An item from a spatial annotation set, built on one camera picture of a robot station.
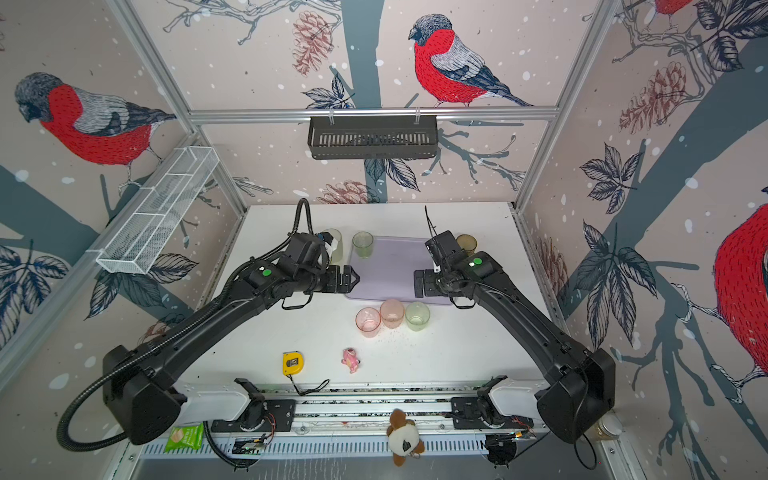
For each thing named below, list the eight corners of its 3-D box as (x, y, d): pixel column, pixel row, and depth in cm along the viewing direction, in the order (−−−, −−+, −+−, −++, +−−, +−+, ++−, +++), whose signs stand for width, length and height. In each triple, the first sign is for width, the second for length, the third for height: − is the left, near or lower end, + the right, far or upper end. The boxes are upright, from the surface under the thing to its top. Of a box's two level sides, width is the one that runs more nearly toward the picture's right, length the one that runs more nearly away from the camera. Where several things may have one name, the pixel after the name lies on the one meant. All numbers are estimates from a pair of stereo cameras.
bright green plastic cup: (353, 258, 107) (351, 246, 101) (355, 244, 111) (353, 231, 105) (372, 258, 107) (371, 245, 101) (373, 244, 111) (372, 231, 105)
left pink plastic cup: (357, 337, 89) (354, 327, 83) (358, 318, 93) (356, 307, 87) (381, 337, 88) (380, 327, 83) (381, 318, 92) (380, 307, 87)
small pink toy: (342, 373, 82) (341, 370, 80) (345, 350, 86) (343, 347, 84) (359, 373, 82) (358, 370, 80) (360, 350, 86) (359, 347, 84)
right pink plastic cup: (384, 331, 90) (383, 321, 84) (379, 312, 94) (378, 301, 88) (405, 326, 91) (406, 315, 85) (400, 307, 95) (400, 296, 89)
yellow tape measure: (280, 375, 82) (278, 372, 80) (285, 354, 86) (283, 351, 84) (302, 375, 82) (299, 372, 80) (306, 354, 86) (303, 351, 84)
